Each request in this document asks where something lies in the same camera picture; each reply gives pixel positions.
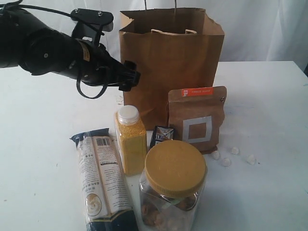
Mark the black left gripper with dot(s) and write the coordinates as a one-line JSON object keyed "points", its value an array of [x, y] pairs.
{"points": [[99, 68]]}

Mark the yellow millet plastic bottle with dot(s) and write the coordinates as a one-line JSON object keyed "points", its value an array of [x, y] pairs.
{"points": [[131, 139]]}

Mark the brown pouch orange label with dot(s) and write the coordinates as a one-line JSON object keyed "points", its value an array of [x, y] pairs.
{"points": [[196, 115]]}

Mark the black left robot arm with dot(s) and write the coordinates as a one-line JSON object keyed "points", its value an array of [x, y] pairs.
{"points": [[27, 42]]}

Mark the brown paper bag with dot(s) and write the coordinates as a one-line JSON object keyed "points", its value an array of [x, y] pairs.
{"points": [[173, 49]]}

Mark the small dark blue sachet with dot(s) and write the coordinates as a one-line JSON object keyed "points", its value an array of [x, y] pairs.
{"points": [[161, 134]]}

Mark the clear jar yellow lid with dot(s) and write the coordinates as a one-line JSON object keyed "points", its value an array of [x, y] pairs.
{"points": [[171, 185]]}

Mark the white backdrop curtain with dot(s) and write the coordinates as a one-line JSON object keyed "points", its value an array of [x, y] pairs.
{"points": [[255, 30]]}

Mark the noodle pack black ends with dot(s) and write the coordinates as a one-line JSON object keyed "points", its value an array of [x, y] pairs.
{"points": [[108, 205]]}

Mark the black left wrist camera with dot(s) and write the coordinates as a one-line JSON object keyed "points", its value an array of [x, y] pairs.
{"points": [[91, 24]]}

